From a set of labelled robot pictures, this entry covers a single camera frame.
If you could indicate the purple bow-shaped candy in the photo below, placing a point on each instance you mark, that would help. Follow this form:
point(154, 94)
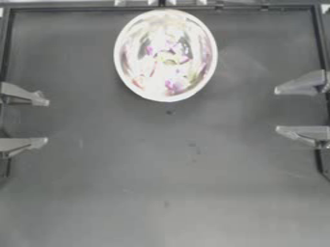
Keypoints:
point(178, 51)

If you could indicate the steel bowl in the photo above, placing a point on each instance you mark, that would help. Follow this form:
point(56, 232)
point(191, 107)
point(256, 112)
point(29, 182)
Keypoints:
point(128, 38)

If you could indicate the pink candy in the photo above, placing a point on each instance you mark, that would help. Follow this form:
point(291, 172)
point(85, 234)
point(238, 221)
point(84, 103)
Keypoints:
point(150, 50)

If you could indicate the red candy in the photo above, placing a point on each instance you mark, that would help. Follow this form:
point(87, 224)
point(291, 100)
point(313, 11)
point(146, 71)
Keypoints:
point(152, 69)

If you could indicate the green candy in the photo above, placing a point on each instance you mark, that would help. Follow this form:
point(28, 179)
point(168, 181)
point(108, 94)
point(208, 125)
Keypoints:
point(168, 60)

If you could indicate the purple blue-print candy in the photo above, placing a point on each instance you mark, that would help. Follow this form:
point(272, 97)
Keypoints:
point(174, 86)

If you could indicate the black table frame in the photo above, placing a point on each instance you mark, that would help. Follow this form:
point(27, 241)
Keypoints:
point(85, 7)

